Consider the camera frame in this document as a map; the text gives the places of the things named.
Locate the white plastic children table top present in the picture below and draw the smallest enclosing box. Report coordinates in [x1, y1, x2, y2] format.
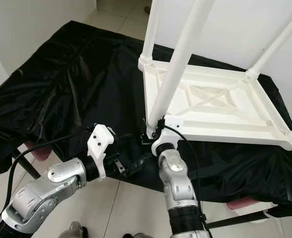
[138, 55, 292, 151]

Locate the pink cloth with white hem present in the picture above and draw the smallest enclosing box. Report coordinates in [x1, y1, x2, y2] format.
[224, 197, 278, 219]

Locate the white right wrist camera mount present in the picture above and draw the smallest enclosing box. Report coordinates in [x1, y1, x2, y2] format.
[152, 115, 182, 157]

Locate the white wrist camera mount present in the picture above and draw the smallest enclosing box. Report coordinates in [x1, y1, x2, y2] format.
[86, 124, 114, 181]
[152, 115, 182, 157]

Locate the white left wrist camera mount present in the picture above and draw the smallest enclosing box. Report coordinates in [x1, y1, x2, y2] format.
[86, 124, 114, 181]

